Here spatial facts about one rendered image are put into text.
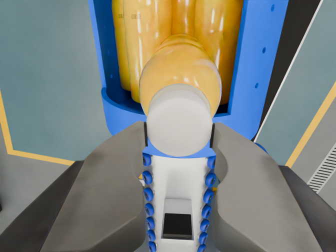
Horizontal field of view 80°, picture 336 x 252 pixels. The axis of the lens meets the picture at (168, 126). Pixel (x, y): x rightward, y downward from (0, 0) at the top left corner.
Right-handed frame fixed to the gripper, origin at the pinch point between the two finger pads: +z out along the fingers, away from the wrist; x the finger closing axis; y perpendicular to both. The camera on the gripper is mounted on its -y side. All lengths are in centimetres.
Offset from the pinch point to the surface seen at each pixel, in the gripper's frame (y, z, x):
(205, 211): 54, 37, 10
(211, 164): 32.6, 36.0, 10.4
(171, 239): 53, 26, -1
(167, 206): 53, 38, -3
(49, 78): 36, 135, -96
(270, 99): 44, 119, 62
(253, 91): 2.7, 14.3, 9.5
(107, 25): -4.2, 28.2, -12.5
